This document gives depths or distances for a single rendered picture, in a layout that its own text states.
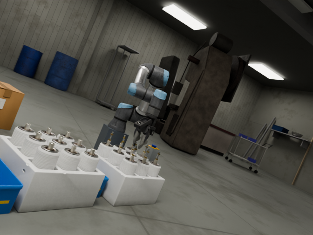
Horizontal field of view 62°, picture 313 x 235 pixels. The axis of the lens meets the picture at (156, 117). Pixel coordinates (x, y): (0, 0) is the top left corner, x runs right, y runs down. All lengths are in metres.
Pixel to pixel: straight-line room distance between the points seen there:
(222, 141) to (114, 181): 7.18
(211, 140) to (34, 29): 6.05
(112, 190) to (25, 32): 7.24
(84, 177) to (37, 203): 0.22
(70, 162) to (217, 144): 7.42
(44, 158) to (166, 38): 8.51
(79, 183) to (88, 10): 7.63
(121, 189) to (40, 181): 0.50
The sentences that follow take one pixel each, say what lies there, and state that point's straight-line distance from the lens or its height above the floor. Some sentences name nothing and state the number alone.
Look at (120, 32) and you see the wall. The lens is 8.83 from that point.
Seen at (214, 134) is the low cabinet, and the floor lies 0.54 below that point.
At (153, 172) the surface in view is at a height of 0.20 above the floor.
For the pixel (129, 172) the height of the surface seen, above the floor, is 0.19.
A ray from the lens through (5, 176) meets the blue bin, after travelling 1.28.
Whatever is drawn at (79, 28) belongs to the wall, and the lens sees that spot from 8.56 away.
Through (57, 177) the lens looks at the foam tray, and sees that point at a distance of 1.22.
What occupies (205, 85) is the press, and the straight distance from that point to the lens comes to 5.12.
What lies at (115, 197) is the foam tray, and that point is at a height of 0.05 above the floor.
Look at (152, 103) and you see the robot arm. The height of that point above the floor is 0.61.
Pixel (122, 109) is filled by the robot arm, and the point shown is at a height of 0.48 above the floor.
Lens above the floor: 0.60
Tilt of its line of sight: 2 degrees down
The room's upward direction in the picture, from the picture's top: 23 degrees clockwise
